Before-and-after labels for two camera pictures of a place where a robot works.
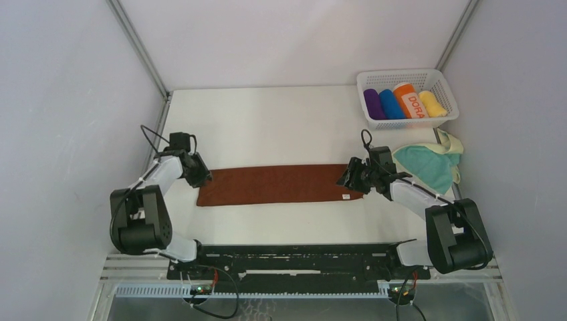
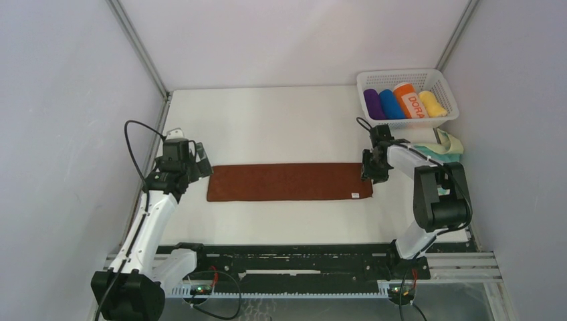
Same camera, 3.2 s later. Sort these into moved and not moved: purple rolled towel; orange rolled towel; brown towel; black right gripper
Moved: black right gripper
Not moved: brown towel; purple rolled towel; orange rolled towel
